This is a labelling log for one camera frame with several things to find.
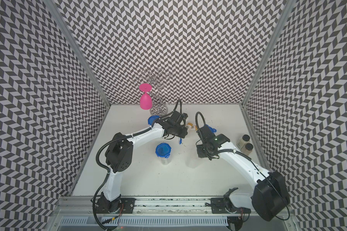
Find brown spice jar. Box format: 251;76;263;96
241;143;254;156

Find pink plastic wine glass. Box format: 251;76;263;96
139;83;152;110

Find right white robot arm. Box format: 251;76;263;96
197;124;290;221

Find blue lid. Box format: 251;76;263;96
155;143;171;158
207;125;217;133
147;115;160;126

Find clear cup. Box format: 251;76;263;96
159;156;172;165
185;154;204;169

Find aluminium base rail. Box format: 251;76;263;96
57;196;296;217

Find green herb spice jar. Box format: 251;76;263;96
236;134;250;150

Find chrome glass holder stand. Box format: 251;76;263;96
135;68;170;116

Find blue lid under cup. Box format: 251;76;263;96
207;125;217;133

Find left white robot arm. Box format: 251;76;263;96
92;100;188;214

